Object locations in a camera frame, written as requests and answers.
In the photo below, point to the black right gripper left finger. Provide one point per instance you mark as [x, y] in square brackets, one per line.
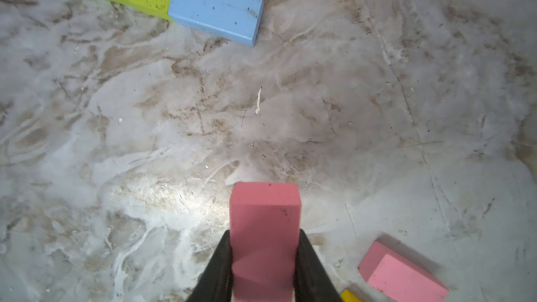
[216, 282]

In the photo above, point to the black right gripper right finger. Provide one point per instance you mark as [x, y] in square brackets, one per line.
[311, 281]

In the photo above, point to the pink block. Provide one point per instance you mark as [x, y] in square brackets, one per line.
[264, 236]
[399, 278]

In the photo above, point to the light blue block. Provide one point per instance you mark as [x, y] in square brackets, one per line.
[234, 20]

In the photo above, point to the yellow block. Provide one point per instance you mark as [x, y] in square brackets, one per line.
[348, 296]

